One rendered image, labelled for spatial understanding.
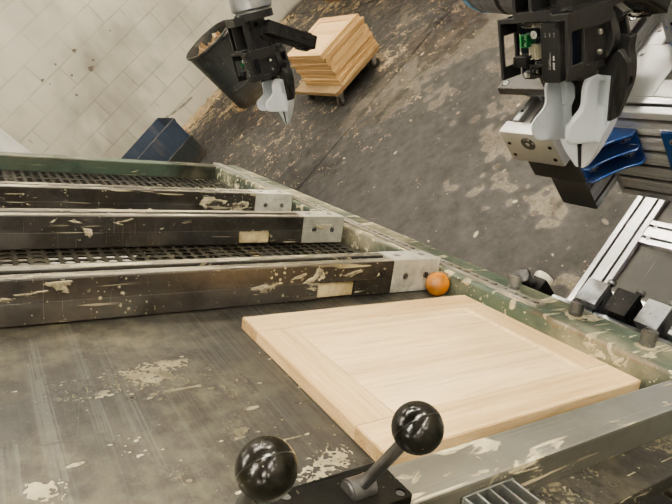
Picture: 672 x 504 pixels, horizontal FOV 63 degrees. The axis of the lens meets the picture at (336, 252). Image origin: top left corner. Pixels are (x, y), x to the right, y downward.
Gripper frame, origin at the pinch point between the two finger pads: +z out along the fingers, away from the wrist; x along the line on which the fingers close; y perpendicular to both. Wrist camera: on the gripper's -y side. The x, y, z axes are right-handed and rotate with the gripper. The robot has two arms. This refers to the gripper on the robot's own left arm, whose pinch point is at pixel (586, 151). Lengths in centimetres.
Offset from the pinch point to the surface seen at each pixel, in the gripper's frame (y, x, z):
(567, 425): 6.3, 1.8, 30.3
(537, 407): 3.6, -4.6, 33.5
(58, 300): 48, -50, 13
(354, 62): -182, -309, 34
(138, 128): -75, -557, 72
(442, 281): -17, -45, 39
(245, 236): 7, -87, 31
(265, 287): 18, -49, 25
